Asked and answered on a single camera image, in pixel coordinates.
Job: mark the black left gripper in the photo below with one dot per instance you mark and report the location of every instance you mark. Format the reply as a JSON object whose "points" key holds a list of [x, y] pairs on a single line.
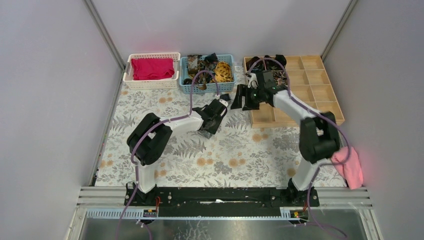
{"points": [[216, 108]]}

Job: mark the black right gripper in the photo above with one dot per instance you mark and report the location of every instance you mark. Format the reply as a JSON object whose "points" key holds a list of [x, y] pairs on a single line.
{"points": [[242, 91]]}

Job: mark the grey leaf pattern tie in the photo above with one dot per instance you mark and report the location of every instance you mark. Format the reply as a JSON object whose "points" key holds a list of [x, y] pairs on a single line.
{"points": [[207, 134]]}

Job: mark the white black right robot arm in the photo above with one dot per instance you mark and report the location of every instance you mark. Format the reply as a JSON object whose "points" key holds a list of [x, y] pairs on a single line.
{"points": [[318, 131]]}

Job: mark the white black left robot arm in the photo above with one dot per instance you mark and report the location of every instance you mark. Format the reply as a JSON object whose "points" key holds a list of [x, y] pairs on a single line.
{"points": [[149, 139]]}

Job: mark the light blue plastic basket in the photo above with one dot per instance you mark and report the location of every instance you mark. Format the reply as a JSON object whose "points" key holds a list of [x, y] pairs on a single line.
{"points": [[212, 86]]}

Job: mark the yellow patterned tie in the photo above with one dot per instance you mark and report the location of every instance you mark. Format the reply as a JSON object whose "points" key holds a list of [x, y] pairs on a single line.
{"points": [[222, 72]]}

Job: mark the rolled dark red tie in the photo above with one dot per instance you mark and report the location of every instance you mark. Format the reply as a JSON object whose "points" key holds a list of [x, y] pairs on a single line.
{"points": [[255, 64]]}

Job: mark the rolled black tie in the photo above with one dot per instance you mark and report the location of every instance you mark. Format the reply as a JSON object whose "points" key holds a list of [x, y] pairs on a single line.
{"points": [[275, 64]]}

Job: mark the rolled multicolour tie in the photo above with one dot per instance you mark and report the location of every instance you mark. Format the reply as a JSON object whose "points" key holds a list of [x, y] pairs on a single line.
{"points": [[279, 77]]}

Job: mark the dark navy red tie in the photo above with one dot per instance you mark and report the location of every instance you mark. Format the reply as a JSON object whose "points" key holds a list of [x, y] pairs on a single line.
{"points": [[209, 63]]}

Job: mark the orange floral tie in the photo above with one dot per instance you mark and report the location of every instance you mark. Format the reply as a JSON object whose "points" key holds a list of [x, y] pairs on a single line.
{"points": [[193, 69]]}

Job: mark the wooden compartment tray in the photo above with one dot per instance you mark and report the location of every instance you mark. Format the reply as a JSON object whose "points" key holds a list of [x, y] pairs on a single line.
{"points": [[310, 83]]}

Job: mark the magenta cloth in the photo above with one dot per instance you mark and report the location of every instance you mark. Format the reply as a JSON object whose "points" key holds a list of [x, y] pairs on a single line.
{"points": [[152, 68]]}

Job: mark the white plastic basket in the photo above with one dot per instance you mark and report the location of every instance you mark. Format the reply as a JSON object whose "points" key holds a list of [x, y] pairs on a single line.
{"points": [[168, 83]]}

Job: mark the pink cloth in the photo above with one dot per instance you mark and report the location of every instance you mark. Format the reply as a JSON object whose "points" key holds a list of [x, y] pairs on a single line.
{"points": [[351, 170]]}

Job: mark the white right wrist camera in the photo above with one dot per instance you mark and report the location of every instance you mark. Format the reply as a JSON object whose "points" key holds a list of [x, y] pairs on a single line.
{"points": [[252, 81]]}

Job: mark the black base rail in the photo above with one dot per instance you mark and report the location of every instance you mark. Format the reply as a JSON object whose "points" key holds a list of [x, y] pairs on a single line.
{"points": [[192, 202]]}

